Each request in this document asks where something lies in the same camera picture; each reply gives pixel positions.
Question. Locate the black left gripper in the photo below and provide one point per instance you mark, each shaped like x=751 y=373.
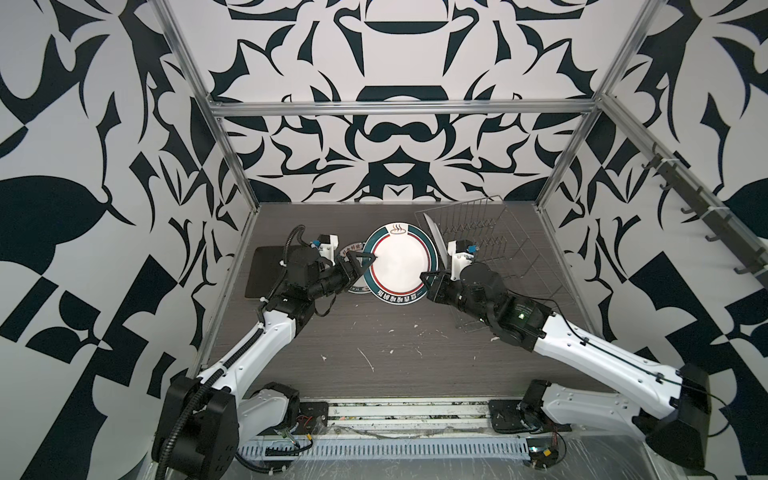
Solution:
x=347 y=276

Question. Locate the grey wall hook rail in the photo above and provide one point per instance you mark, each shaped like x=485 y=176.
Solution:
x=701 y=204

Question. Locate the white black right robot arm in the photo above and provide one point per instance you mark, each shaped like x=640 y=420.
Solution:
x=668 y=407

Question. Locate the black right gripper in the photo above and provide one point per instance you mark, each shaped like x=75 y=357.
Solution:
x=437 y=291

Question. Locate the wire dish rack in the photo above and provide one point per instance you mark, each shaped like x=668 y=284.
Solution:
x=513 y=241

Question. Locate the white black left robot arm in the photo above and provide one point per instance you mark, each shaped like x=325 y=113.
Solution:
x=205 y=420

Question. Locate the dark square plate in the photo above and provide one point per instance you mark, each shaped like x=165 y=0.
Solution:
x=265 y=274

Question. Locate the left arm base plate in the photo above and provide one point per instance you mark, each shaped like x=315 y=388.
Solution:
x=304 y=418

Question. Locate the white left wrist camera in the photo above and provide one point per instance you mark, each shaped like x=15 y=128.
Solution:
x=327 y=246

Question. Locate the small green circuit board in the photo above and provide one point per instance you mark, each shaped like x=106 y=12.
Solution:
x=544 y=454

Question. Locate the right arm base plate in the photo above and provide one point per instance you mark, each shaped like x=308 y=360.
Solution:
x=509 y=416

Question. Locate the white plate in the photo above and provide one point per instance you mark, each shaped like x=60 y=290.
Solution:
x=403 y=252
x=438 y=239

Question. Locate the white slotted cable duct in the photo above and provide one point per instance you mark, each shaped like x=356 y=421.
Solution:
x=327 y=449

